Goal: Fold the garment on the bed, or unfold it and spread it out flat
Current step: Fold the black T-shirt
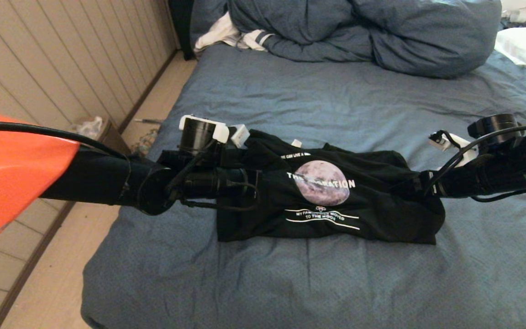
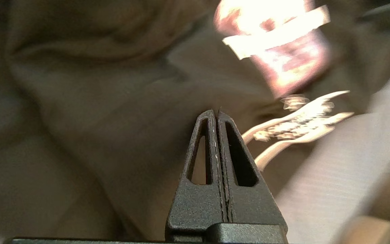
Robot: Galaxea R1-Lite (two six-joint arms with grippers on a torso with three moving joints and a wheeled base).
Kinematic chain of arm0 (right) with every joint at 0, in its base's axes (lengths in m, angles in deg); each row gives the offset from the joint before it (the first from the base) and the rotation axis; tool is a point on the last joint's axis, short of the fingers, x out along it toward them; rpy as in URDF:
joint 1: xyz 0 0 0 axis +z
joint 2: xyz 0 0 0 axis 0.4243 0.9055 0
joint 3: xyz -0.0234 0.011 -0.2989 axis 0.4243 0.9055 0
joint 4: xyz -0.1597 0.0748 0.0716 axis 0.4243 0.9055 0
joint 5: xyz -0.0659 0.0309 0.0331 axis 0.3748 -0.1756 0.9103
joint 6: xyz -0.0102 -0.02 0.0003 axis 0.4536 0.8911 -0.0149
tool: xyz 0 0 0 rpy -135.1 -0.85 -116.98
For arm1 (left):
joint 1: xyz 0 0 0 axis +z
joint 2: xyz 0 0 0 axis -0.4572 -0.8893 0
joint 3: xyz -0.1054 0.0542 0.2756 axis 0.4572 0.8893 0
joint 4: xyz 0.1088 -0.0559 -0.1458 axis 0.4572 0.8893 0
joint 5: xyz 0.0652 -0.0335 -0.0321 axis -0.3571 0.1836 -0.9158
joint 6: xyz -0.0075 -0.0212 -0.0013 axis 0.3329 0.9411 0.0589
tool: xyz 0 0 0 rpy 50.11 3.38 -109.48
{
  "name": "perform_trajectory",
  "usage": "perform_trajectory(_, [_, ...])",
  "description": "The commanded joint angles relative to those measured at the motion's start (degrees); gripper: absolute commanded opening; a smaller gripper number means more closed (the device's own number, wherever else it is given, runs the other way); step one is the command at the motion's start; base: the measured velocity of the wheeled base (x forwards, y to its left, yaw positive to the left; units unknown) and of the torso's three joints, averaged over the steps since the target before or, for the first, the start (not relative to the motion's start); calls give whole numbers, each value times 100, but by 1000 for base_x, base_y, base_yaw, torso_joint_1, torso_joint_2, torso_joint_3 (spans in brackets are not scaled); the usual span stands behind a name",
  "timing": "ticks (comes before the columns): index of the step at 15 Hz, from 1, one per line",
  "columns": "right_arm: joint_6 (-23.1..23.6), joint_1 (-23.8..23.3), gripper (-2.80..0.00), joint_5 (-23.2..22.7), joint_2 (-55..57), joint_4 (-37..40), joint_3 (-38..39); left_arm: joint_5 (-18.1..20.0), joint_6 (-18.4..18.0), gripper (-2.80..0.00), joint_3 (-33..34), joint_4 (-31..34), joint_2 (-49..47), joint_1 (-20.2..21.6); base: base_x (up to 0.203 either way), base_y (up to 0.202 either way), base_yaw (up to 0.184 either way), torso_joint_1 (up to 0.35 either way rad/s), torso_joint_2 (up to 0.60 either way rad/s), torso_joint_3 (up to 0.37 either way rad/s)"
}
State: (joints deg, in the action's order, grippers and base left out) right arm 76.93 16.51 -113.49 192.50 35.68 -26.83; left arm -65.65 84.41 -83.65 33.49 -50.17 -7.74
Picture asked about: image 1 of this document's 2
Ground black printed t-shirt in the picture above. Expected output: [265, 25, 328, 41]
[216, 129, 446, 245]

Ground green patterned slippers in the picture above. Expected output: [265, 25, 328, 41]
[133, 129, 161, 155]

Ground bronze trash bin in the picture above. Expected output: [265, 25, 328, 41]
[74, 119, 131, 157]

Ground blue bed sheet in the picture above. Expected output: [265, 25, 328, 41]
[80, 41, 526, 329]

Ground white striped garment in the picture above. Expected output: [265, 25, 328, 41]
[194, 11, 274, 52]

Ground black bedside furniture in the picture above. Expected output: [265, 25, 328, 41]
[168, 0, 196, 60]

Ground crumpled blue duvet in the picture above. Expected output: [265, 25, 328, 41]
[190, 0, 502, 79]

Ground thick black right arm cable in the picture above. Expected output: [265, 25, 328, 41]
[423, 124, 526, 203]

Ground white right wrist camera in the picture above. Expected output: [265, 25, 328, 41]
[429, 130, 479, 170]

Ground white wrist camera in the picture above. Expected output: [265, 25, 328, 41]
[429, 130, 479, 170]
[230, 124, 251, 149]

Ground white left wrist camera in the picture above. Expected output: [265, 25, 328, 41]
[230, 124, 251, 149]

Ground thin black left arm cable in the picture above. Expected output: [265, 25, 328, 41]
[0, 120, 129, 160]

